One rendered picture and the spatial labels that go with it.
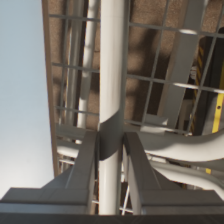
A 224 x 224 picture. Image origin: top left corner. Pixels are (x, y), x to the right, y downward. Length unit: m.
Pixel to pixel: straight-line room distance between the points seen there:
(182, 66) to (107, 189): 0.23
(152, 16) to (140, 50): 0.14
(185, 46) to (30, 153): 0.27
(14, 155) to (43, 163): 0.03
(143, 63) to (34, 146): 0.64
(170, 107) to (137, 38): 0.50
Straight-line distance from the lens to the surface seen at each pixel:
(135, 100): 0.76
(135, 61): 0.75
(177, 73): 0.31
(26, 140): 0.17
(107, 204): 0.18
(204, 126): 0.48
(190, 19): 0.32
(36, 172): 0.18
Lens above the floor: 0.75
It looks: 72 degrees down
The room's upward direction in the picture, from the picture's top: 145 degrees counter-clockwise
